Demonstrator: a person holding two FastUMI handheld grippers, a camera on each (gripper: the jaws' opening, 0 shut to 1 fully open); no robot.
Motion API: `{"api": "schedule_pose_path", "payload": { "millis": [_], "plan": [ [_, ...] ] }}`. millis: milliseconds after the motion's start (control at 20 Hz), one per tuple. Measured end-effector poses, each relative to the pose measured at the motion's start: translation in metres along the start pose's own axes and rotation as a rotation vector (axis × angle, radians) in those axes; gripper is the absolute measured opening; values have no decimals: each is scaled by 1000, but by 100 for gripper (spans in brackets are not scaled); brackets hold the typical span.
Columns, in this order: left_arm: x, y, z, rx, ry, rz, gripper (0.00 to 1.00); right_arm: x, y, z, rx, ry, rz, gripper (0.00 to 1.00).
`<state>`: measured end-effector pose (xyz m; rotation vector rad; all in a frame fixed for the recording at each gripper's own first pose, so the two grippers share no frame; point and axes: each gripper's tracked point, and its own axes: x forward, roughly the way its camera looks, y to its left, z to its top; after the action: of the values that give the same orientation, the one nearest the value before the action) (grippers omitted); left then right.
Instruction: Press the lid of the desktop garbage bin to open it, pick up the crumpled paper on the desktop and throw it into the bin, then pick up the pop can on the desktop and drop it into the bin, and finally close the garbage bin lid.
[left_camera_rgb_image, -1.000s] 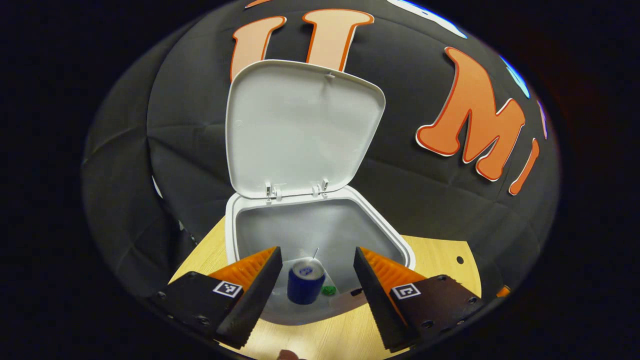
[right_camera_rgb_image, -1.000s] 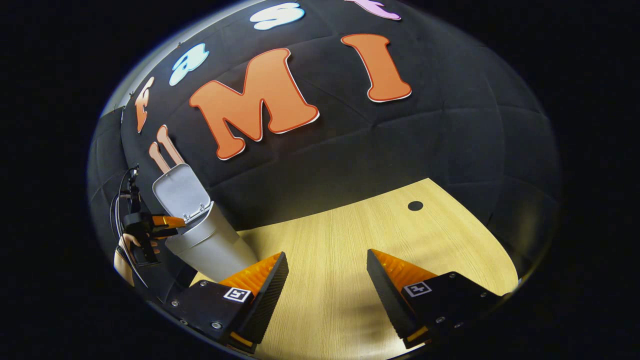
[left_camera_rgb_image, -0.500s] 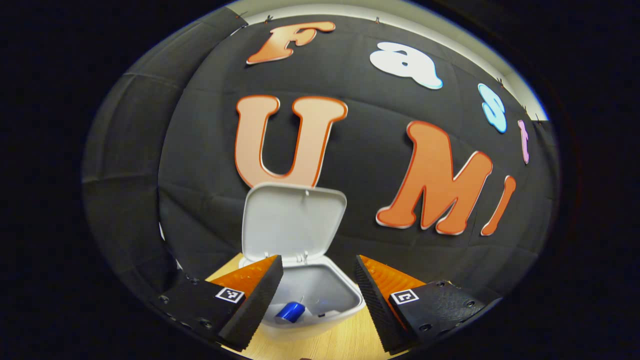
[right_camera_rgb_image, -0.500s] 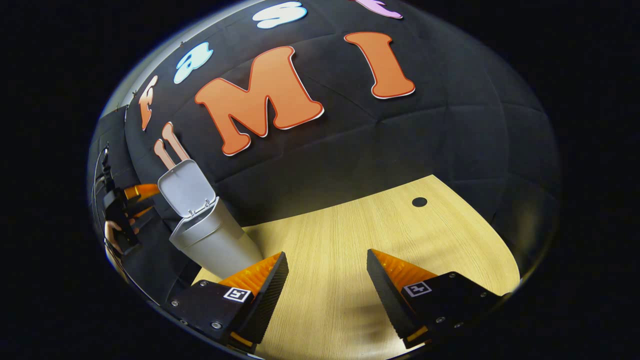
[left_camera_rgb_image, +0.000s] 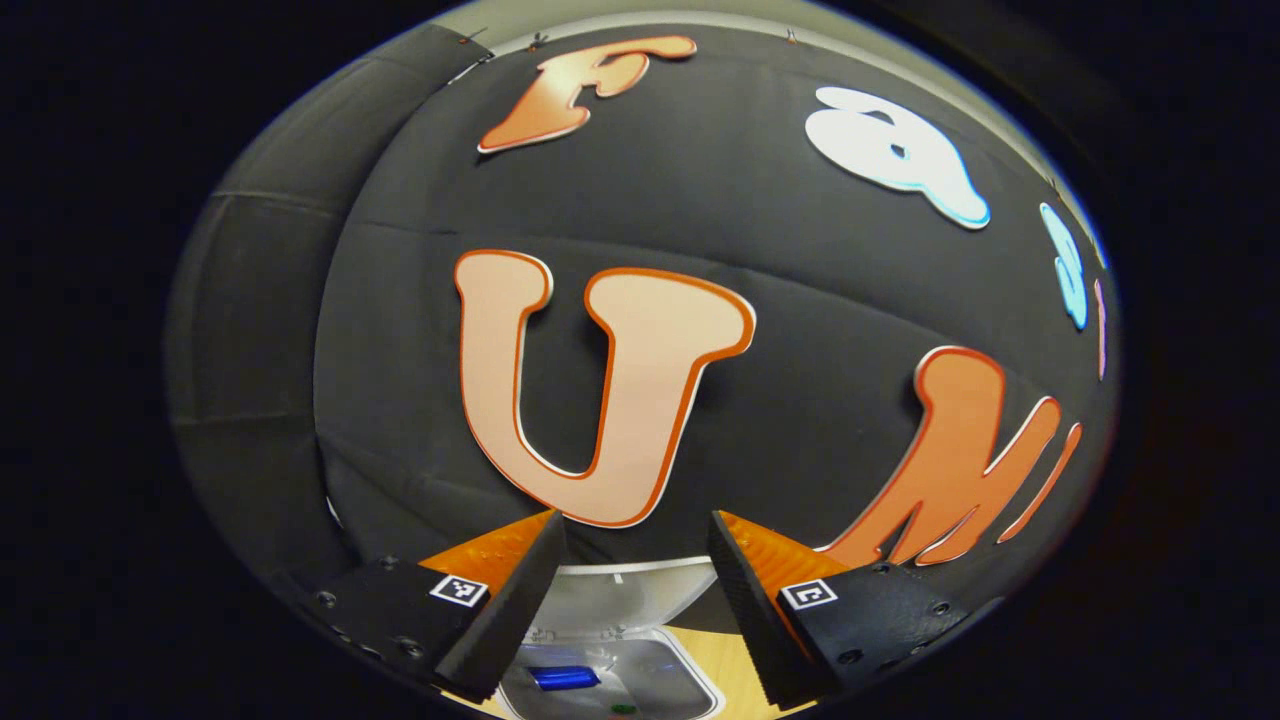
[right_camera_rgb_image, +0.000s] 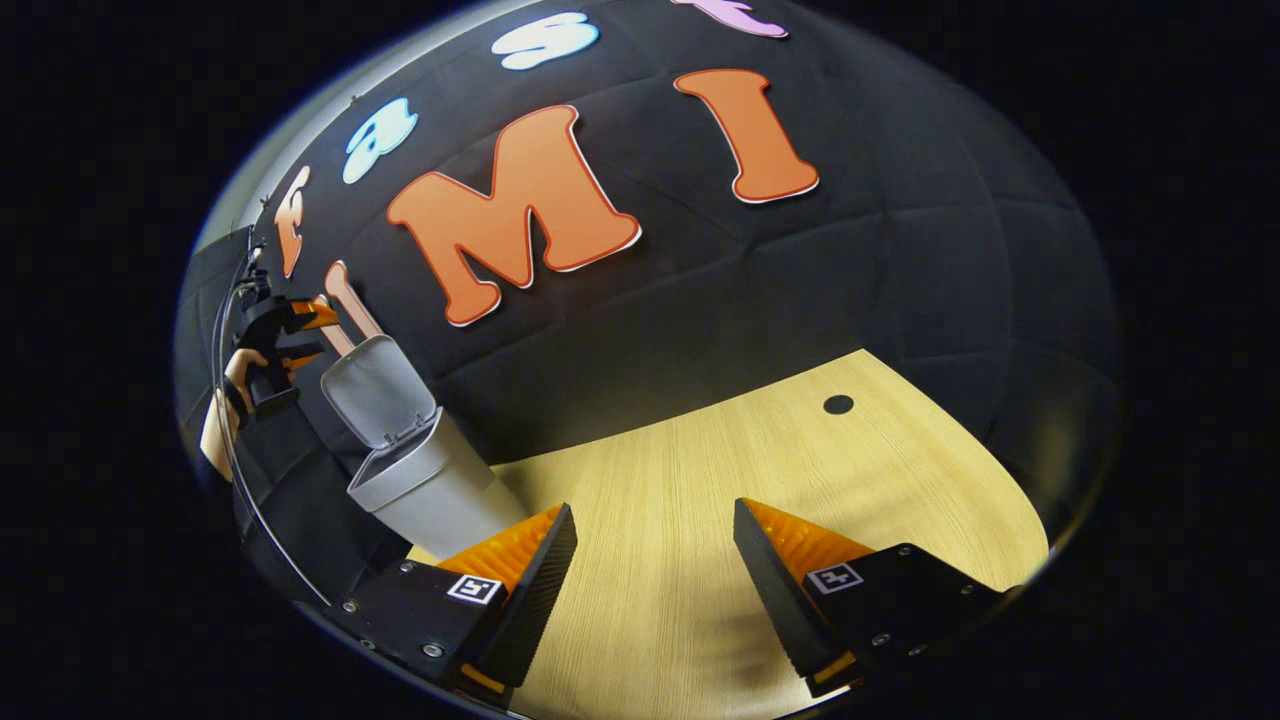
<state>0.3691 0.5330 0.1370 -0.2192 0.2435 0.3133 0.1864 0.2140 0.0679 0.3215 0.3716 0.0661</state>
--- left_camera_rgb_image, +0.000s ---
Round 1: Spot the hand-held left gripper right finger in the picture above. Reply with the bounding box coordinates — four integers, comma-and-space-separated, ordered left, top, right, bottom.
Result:
707, 510, 1001, 711

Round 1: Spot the blue pop can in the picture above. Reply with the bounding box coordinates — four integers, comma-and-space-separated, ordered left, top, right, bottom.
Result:
526, 664, 602, 694

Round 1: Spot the white desktop garbage bin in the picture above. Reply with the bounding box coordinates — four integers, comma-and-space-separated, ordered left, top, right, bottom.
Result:
495, 555, 727, 720

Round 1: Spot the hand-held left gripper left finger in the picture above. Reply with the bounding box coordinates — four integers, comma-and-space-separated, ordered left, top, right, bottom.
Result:
300, 510, 569, 703

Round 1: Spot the black backdrop cloth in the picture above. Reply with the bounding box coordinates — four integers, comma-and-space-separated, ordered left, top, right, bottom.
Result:
165, 25, 1123, 641

